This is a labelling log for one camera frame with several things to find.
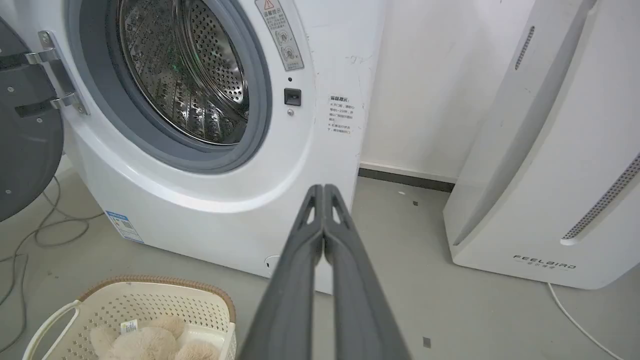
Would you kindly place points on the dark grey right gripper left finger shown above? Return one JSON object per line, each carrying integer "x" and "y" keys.
{"x": 290, "y": 290}

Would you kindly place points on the white front-load washing machine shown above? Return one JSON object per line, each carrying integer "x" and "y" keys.
{"x": 210, "y": 165}

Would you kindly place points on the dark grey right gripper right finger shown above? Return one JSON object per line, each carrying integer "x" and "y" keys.
{"x": 357, "y": 295}

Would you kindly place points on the beige plush toy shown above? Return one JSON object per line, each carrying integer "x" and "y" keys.
{"x": 150, "y": 342}

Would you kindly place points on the grey washing machine door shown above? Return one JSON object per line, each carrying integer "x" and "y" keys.
{"x": 27, "y": 130}

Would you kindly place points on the cream perforated laundry basket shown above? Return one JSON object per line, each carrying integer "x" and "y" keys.
{"x": 150, "y": 305}

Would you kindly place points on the white air purifier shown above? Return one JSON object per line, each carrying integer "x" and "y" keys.
{"x": 555, "y": 150}

